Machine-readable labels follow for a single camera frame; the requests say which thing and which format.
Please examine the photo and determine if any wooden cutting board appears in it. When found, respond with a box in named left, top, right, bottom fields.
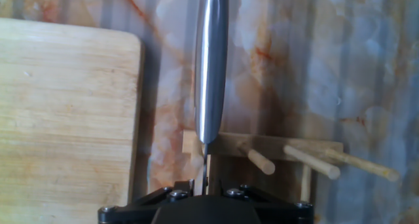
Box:
left=0, top=17, right=145, bottom=224

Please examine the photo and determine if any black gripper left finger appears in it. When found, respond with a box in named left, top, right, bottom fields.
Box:
left=98, top=179, right=196, bottom=224

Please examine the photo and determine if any wooden peg knife rack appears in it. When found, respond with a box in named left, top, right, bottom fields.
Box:
left=181, top=129, right=401, bottom=204

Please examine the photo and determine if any orange marble pattern mat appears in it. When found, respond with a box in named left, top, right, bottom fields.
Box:
left=0, top=0, right=419, bottom=224

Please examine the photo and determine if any steel cleaver knife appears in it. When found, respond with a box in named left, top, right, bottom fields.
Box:
left=194, top=0, right=230, bottom=196

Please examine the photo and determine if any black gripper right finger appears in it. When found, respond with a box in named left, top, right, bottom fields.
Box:
left=209, top=181, right=314, bottom=224

